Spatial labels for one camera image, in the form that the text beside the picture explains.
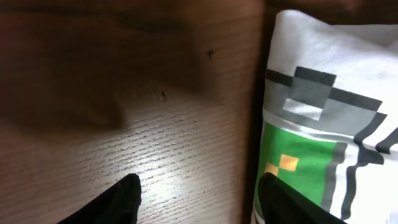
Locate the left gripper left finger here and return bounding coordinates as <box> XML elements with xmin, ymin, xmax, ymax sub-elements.
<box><xmin>59</xmin><ymin>174</ymin><xmax>142</xmax><ymax>224</ymax></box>

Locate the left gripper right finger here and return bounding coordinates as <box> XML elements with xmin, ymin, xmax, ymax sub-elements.
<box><xmin>257</xmin><ymin>173</ymin><xmax>346</xmax><ymax>224</ymax></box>

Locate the white t-shirt with print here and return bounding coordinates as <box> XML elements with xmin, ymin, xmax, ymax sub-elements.
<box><xmin>257</xmin><ymin>10</ymin><xmax>397</xmax><ymax>223</ymax></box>

